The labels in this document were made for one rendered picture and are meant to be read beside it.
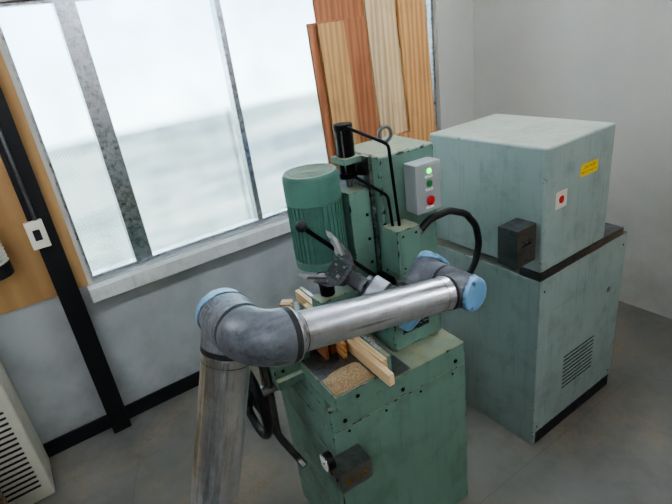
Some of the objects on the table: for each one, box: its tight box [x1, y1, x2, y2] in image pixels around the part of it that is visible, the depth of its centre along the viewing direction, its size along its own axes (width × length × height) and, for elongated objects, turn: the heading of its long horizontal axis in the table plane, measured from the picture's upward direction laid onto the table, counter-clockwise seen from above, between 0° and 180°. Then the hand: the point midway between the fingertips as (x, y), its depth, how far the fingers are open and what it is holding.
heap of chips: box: [322, 362, 375, 396], centre depth 154 cm, size 9×14×4 cm, turn 136°
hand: (311, 252), depth 147 cm, fingers open, 14 cm apart
